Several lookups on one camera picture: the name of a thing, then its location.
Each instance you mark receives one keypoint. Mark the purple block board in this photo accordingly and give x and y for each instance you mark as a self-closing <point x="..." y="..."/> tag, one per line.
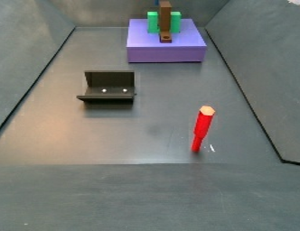
<point x="188" y="46"/>

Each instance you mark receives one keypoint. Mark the red hexagonal peg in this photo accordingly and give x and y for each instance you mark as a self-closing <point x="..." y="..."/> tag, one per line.
<point x="201" y="127"/>

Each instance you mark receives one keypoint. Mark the green block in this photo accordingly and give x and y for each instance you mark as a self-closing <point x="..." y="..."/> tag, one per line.
<point x="153" y="22"/>

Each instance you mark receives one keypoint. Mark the brown upright block with hole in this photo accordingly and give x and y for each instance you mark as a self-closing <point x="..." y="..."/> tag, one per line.
<point x="163" y="21"/>

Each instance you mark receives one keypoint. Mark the black angled bracket holder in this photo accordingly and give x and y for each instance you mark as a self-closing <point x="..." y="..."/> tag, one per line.
<point x="109" y="85"/>

